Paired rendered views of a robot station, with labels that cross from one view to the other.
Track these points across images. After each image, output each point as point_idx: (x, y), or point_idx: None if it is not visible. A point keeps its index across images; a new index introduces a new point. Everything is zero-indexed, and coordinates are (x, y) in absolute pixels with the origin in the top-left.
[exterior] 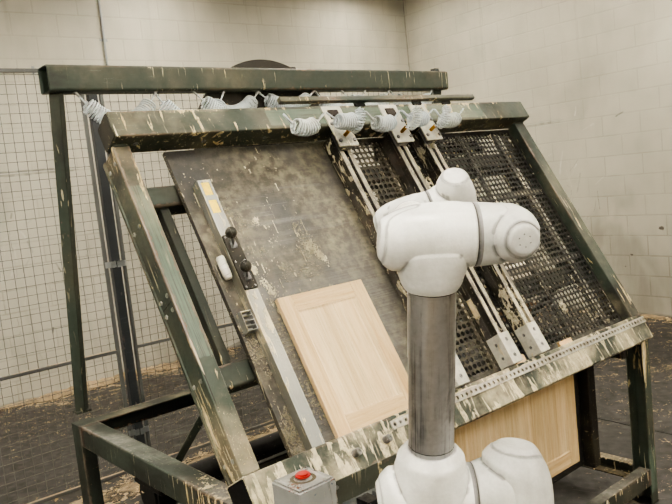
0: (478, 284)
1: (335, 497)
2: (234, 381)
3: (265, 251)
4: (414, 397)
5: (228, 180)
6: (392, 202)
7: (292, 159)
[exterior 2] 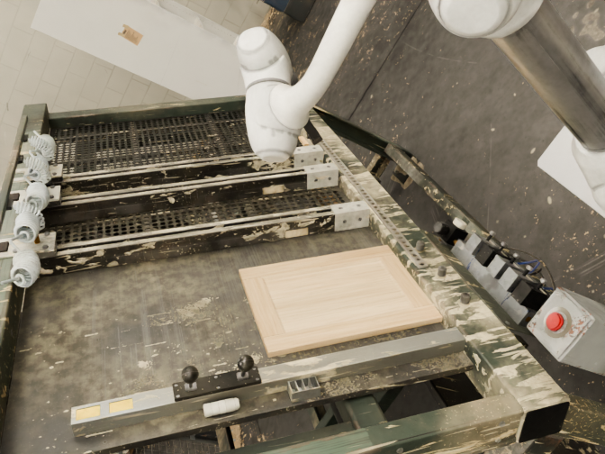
0: (250, 176)
1: (574, 293)
2: (380, 418)
3: (194, 358)
4: (592, 101)
5: (70, 389)
6: (257, 122)
7: (49, 313)
